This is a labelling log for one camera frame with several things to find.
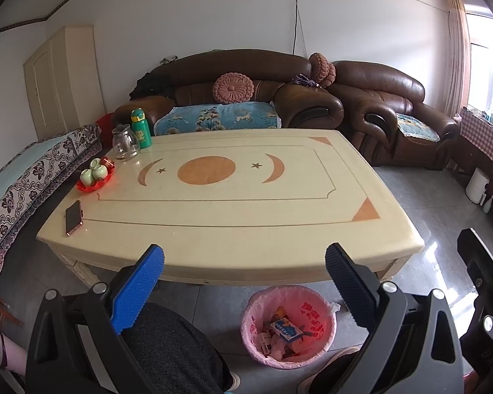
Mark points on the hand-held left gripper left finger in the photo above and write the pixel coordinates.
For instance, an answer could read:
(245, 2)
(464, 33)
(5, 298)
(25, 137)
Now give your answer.
(137, 287)

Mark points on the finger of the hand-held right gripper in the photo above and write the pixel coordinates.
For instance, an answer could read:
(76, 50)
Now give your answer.
(478, 258)

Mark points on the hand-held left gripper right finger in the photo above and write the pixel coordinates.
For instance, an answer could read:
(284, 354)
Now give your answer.
(347, 279)

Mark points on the pink lined trash bin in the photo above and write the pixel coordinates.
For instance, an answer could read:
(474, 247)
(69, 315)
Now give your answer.
(316, 320)

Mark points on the blue and white box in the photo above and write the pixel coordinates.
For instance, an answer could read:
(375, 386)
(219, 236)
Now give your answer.
(286, 329)

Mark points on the small white bottle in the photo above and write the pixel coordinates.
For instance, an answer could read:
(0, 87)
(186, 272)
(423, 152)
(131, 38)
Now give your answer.
(486, 205)

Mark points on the smartphone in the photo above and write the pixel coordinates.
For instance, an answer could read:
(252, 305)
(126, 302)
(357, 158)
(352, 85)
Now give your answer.
(74, 218)

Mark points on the red tray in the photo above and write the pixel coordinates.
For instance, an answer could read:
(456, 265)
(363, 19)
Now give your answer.
(89, 187)

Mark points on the cream coffee table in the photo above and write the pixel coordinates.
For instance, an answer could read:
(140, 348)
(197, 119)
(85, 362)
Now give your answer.
(230, 213)

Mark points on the table with checkered cloth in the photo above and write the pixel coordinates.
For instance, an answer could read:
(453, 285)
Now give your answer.
(482, 139)

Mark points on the green tea cup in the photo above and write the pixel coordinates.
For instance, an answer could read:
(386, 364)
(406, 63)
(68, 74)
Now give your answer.
(96, 163)
(86, 177)
(100, 172)

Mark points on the brown wooden stick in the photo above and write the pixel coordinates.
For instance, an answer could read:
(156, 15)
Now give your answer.
(4, 308)

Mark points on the glass pitcher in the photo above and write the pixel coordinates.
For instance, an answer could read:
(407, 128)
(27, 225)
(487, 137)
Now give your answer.
(125, 144)

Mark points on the blue armchair seat cover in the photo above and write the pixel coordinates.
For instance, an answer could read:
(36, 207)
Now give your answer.
(417, 128)

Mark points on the pink cylindrical object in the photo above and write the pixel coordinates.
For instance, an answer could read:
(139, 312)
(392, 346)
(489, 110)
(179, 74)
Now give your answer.
(4, 349)

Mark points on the bed with floral cover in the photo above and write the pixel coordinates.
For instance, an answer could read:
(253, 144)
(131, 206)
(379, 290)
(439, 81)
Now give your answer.
(20, 184)

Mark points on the green water bottle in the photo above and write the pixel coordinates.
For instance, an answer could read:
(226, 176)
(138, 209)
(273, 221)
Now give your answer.
(141, 131)

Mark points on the red bag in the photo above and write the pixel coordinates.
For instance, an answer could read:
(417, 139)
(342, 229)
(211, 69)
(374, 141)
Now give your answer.
(104, 129)

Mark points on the blue printed sofa seat cover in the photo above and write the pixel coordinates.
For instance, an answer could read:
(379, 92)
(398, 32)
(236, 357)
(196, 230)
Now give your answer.
(222, 118)

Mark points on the window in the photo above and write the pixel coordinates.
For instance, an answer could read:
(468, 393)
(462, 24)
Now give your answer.
(484, 69)

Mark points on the brown leather armchair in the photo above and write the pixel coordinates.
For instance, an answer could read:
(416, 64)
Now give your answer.
(378, 86)

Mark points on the pink curtain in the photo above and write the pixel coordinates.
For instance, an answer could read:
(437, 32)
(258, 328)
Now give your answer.
(456, 57)

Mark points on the dark clothing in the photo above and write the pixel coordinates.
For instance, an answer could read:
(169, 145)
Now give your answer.
(152, 84)

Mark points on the pink round knitted cushion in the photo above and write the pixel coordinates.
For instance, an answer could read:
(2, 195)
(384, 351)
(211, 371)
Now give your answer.
(321, 69)
(233, 88)

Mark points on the cream wardrobe cabinet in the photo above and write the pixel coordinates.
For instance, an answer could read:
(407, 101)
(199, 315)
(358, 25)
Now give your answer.
(57, 86)

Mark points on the small grey object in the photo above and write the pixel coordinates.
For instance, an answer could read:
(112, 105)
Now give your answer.
(168, 59)

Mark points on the brown leather sofa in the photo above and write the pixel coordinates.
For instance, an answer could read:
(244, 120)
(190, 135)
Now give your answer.
(238, 60)

